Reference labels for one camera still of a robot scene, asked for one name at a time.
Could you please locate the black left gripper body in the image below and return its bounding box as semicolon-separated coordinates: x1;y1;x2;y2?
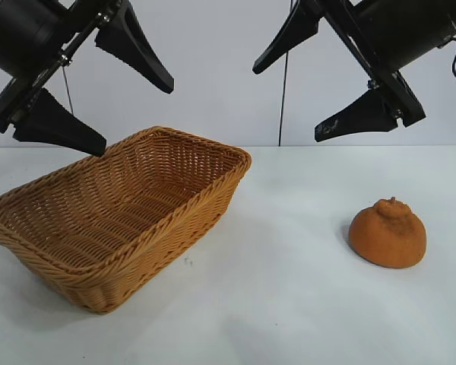
0;0;134;134

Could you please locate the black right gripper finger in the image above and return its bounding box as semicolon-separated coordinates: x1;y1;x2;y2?
252;0;322;75
313;87;400;144

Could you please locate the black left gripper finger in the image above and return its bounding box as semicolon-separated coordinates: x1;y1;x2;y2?
93;0;175;95
13;89;107;157

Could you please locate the bumpy orange fruit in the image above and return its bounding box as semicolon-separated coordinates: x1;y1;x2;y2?
348;196;427;269

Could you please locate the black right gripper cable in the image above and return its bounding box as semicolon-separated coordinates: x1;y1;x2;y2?
436;36;456;87

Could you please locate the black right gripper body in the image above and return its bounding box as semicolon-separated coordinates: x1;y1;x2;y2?
315;0;456;129

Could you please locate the thin black hanging cable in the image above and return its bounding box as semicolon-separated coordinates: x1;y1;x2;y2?
62;64;75;116

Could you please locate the thick black hanging cable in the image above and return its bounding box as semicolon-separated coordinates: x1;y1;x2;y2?
279;49;290;147

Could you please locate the woven wicker basket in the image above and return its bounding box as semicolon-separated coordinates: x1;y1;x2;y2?
0;125;253;315

